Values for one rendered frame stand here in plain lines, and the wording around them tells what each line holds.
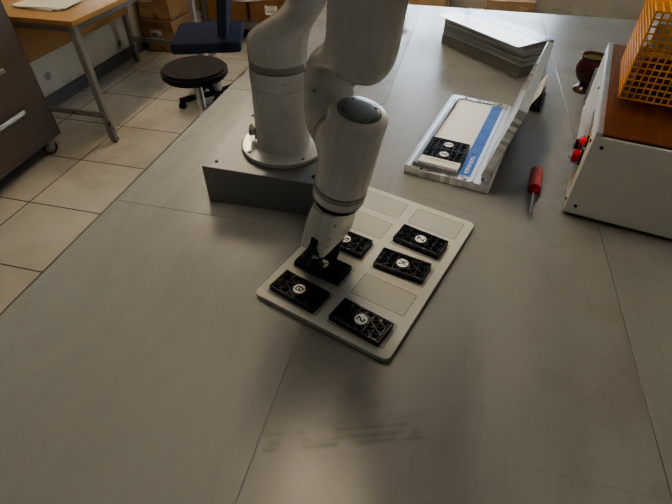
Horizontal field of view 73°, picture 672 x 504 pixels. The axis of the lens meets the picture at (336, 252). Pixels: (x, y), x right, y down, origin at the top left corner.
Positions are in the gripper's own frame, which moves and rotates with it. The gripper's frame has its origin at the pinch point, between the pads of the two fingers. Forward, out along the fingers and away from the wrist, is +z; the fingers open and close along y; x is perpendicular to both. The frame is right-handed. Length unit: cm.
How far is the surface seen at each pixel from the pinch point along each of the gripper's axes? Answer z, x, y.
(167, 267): 8.9, -24.6, 15.3
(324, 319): 1.1, 7.5, 10.1
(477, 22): -4, -19, -125
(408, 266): -1.3, 13.8, -8.1
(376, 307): -0.2, 13.5, 3.0
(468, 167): -0.9, 11.0, -46.4
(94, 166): 137, -195, -71
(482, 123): 0, 6, -70
